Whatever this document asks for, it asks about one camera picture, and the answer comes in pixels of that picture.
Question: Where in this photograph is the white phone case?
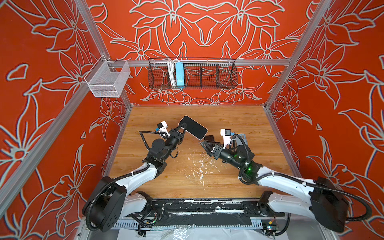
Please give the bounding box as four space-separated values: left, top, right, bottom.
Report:
239 134 248 145

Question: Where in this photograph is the black wire basket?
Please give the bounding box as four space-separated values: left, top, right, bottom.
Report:
148 58 239 90

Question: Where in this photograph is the light blue box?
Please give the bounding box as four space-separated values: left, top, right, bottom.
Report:
175 62 185 89

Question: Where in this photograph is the aluminium frame post left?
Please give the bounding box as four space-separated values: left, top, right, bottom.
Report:
75 1 132 110

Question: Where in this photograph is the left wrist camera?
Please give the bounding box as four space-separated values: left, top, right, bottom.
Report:
156 121 169 135

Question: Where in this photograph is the aluminium frame post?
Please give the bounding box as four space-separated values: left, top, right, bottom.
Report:
265 0 332 110
75 1 132 110

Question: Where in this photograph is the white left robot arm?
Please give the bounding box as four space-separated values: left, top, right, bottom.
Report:
82 124 187 232

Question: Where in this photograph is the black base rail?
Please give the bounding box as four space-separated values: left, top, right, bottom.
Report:
133 199 286 230

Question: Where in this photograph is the aluminium back crossbar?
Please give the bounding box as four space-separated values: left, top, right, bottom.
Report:
107 59 291 68

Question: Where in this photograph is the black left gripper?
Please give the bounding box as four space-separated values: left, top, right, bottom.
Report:
161 123 185 162

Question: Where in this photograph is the clear acrylic bin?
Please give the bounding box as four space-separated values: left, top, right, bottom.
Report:
85 55 131 98

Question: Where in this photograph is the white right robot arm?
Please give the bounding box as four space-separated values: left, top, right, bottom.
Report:
201 140 373 233

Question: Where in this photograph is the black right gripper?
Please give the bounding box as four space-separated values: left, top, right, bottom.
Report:
201 140 246 172

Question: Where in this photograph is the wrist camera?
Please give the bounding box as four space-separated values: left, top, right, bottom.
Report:
156 121 169 135
220 129 233 149

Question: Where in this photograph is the black phone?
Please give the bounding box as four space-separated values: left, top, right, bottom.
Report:
179 116 208 140

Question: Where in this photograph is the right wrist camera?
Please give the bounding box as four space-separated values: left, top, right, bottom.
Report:
220 129 233 149

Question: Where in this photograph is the aluminium frame post right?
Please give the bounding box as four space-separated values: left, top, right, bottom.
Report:
265 0 332 110

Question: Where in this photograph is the white coiled cable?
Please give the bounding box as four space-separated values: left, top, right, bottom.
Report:
167 59 177 88

